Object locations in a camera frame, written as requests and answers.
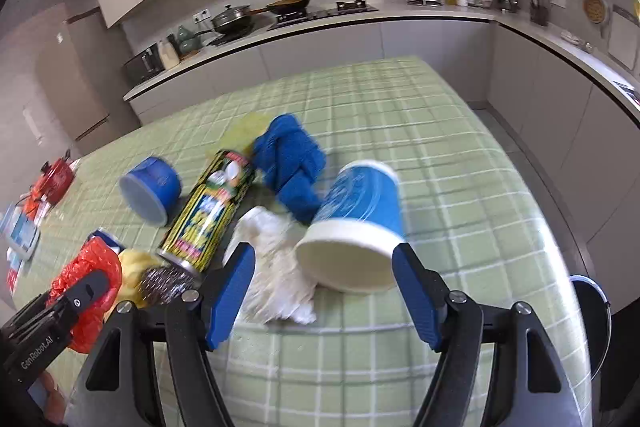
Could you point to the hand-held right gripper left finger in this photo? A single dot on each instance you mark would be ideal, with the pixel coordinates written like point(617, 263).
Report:
point(232, 297)

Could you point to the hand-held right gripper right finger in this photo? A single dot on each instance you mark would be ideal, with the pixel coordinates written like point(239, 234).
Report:
point(415, 297)

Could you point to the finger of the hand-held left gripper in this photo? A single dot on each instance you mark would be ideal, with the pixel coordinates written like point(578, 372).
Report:
point(87, 288)

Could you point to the red plastic bag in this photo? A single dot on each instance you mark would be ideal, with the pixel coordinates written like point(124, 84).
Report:
point(97, 257)

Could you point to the yellow sponge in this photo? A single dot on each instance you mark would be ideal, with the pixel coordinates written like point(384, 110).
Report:
point(132, 267)

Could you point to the white tissue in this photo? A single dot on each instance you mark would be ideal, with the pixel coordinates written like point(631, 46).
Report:
point(280, 267)

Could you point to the steel wool scrubber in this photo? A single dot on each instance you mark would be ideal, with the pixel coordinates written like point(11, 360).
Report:
point(165, 284)

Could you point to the yellow spray can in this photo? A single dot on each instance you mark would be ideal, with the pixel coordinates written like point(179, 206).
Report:
point(210, 207)

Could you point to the large blue paper cup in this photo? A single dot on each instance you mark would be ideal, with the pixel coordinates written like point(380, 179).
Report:
point(360, 202)

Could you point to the small blue paper cup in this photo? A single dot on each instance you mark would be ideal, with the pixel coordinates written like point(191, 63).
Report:
point(155, 182)

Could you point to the black round trash bin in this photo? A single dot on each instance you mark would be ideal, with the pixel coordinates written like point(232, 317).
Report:
point(595, 347)

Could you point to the person's left hand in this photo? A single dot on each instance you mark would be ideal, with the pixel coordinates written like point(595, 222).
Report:
point(52, 407)

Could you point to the blue white packet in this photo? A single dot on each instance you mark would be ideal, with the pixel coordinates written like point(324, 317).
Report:
point(102, 235)

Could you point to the orange small object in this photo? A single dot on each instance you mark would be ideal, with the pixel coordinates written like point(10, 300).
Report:
point(34, 207)

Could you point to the red metal container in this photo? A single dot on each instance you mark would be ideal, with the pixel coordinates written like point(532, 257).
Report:
point(55, 177)

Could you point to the blue knitted cloth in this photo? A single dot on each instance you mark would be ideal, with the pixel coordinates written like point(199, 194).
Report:
point(285, 152)

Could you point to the yellow cloth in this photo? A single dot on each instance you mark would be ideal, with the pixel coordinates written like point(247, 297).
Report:
point(240, 132)

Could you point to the beige refrigerator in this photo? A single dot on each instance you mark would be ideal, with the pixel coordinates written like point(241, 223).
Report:
point(85, 72)

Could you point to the black toaster oven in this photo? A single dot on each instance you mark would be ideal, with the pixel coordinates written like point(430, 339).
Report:
point(142, 64)

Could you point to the white jug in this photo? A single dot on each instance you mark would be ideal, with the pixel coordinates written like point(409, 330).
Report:
point(169, 56)

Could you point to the green teapot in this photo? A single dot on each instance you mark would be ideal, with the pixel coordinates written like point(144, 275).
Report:
point(186, 41)

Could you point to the white kitchen counter cabinets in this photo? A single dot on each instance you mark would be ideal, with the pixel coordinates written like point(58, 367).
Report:
point(350, 42)

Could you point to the black lidded pot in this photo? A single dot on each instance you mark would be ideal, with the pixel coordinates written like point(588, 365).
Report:
point(231, 19)

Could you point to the black gas hob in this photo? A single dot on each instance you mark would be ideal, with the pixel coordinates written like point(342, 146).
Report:
point(325, 14)

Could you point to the black wok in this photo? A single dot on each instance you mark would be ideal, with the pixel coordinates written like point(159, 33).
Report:
point(287, 3)

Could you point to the black utensil holder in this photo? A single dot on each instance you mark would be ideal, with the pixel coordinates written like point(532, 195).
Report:
point(539, 13)

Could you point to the white cutting board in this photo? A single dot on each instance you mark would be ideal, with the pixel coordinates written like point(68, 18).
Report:
point(622, 39)

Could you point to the round wooden trivet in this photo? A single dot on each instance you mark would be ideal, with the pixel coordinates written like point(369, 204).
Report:
point(595, 8)

